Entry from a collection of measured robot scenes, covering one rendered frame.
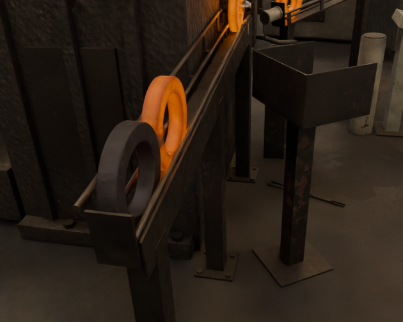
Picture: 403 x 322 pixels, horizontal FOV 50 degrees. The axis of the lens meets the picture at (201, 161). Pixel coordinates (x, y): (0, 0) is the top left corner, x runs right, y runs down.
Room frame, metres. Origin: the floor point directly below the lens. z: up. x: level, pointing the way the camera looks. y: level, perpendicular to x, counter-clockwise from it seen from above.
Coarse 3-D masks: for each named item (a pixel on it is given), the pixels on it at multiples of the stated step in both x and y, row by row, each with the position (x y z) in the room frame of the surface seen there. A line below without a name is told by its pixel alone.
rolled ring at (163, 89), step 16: (160, 80) 0.77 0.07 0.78; (176, 80) 0.81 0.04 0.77; (160, 96) 0.73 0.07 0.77; (176, 96) 0.82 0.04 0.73; (144, 112) 0.71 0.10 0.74; (160, 112) 0.72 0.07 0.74; (176, 112) 0.84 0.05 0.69; (160, 128) 0.71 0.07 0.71; (176, 128) 0.83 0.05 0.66; (160, 144) 0.70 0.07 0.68; (176, 144) 0.80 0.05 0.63
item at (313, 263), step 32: (256, 64) 1.18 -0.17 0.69; (288, 64) 1.23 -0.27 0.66; (256, 96) 1.17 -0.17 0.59; (288, 96) 1.01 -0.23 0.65; (320, 96) 0.97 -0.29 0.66; (352, 96) 1.00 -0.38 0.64; (288, 128) 1.14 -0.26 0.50; (288, 160) 1.13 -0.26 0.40; (288, 192) 1.12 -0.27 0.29; (288, 224) 1.11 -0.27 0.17; (288, 256) 1.09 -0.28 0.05; (320, 256) 1.13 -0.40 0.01
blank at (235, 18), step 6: (228, 0) 1.60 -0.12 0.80; (234, 0) 1.59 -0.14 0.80; (240, 0) 1.66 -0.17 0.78; (228, 6) 1.59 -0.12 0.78; (234, 6) 1.58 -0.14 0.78; (228, 12) 1.58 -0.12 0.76; (234, 12) 1.58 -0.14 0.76; (228, 18) 1.59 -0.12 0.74; (234, 18) 1.58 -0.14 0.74; (240, 18) 1.66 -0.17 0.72; (234, 24) 1.59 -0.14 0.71; (240, 24) 1.64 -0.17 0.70; (234, 30) 1.61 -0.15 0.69
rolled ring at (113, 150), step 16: (128, 128) 0.59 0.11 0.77; (144, 128) 0.63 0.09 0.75; (112, 144) 0.56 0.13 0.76; (128, 144) 0.57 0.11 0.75; (144, 144) 0.65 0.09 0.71; (112, 160) 0.54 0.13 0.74; (128, 160) 0.56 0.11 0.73; (144, 160) 0.66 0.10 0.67; (160, 160) 0.68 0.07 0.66; (112, 176) 0.53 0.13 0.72; (144, 176) 0.66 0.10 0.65; (160, 176) 0.68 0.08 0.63; (112, 192) 0.52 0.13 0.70; (144, 192) 0.64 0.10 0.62; (112, 208) 0.51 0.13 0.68; (128, 208) 0.61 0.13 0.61; (144, 208) 0.60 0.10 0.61
